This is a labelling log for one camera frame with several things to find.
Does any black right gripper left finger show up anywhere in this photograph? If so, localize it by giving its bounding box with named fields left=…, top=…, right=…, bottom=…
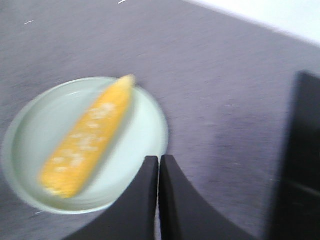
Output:
left=66, top=156, right=159, bottom=240

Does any speckled yellow corn cob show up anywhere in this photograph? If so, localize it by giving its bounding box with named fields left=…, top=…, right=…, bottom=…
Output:
left=38, top=75, right=136, bottom=198

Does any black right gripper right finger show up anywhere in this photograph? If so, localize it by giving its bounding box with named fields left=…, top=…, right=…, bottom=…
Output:
left=158, top=155, right=254, bottom=240

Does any black induction cooktop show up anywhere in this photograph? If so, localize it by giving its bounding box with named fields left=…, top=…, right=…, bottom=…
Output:
left=267, top=71, right=320, bottom=240

